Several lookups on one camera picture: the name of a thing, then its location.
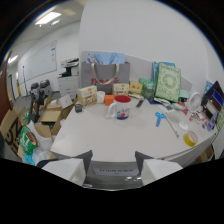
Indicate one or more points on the green snack bag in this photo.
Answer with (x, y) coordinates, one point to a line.
(28, 139)

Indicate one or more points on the black remote control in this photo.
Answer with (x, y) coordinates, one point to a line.
(139, 103)

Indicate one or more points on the black office chair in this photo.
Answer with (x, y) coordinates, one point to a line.
(35, 100)

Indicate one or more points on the grey paper shopping bag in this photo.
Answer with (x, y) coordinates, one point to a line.
(104, 74)

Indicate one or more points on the green plastic bottle pack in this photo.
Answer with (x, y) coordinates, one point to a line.
(147, 88)

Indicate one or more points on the yellow tape roll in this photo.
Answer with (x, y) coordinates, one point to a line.
(191, 138)

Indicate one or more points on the metal rod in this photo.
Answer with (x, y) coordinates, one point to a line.
(172, 126)

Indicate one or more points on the black and blue box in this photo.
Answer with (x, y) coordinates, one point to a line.
(213, 97)

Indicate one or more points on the small black clock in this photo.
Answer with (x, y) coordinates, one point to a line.
(78, 107)

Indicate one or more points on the small white cup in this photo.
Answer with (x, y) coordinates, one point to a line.
(100, 97)

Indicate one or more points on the green patterned book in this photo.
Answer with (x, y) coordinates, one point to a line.
(168, 82)

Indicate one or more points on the blue book behind green book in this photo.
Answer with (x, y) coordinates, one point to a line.
(160, 68)

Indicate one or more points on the white office printer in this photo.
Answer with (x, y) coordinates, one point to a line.
(69, 78)

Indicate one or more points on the large printed cardboard box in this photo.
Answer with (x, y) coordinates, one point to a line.
(11, 131)

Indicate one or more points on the cream box with green print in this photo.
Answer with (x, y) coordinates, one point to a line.
(120, 89)

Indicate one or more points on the white mug with red inside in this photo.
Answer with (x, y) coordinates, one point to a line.
(121, 107)

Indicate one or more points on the open cardboard box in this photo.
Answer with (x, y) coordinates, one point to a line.
(50, 116)

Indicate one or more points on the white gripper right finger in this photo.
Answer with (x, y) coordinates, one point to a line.
(156, 168)

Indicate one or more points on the large cream printed box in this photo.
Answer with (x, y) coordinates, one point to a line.
(87, 95)

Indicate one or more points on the small white desk fan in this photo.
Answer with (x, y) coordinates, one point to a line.
(189, 108)

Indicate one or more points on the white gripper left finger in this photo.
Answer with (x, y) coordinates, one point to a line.
(68, 168)

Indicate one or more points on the whiteboard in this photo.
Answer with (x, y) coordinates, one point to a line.
(37, 62)

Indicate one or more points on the orange cube box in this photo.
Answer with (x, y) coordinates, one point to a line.
(109, 99)

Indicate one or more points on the yellow snack box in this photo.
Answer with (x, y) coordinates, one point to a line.
(135, 87)

